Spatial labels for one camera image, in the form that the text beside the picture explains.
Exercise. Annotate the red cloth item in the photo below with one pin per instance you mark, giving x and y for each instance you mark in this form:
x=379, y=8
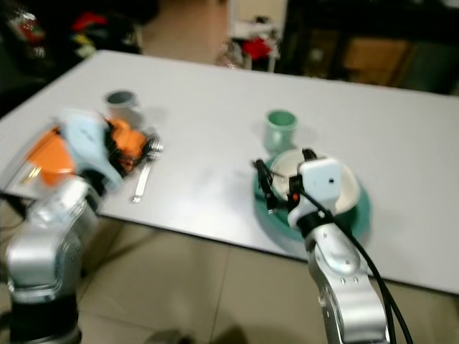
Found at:
x=258, y=49

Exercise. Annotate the silver fork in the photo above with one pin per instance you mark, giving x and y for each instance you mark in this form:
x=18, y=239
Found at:
x=142, y=185

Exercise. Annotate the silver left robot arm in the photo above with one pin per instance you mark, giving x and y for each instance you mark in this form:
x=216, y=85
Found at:
x=43, y=258

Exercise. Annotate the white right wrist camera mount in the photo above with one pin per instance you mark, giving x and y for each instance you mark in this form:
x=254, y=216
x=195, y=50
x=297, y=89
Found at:
x=319, y=183

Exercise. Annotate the red toy on shelf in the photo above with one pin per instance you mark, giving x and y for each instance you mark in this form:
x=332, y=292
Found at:
x=90, y=21

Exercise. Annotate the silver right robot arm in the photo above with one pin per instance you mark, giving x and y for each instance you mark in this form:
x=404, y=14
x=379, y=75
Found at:
x=344, y=287

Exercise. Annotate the white stool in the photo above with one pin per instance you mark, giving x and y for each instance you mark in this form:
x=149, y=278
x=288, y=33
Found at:
x=254, y=25

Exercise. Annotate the gold metal utensil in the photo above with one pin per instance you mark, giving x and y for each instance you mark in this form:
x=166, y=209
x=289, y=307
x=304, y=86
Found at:
x=33, y=173

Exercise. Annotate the green cup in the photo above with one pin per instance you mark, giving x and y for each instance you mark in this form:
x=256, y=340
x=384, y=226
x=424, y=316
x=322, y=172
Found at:
x=280, y=136

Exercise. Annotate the green plate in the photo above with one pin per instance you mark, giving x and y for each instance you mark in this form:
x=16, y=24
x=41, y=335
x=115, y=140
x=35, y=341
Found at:
x=270, y=216

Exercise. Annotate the dark cabinet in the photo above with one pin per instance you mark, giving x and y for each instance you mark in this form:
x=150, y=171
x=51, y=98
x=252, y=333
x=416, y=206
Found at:
x=430, y=43

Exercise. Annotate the brown cardboard box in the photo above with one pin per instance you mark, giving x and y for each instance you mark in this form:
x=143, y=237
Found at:
x=376, y=59

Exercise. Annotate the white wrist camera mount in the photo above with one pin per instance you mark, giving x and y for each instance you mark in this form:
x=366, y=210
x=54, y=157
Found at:
x=86, y=143
x=319, y=183

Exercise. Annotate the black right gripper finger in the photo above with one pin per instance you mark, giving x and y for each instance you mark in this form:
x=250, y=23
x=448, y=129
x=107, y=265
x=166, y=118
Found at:
x=308, y=154
x=269, y=188

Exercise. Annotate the orange plate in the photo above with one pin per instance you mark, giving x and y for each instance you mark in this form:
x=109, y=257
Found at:
x=50, y=161

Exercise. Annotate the grey cup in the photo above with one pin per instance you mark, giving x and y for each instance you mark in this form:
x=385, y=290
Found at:
x=122, y=100

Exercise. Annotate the cream bowl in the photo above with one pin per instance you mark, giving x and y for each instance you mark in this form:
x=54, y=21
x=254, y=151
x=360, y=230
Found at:
x=287, y=165

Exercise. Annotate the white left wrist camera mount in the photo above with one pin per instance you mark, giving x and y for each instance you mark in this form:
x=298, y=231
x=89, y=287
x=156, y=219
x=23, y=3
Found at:
x=86, y=143

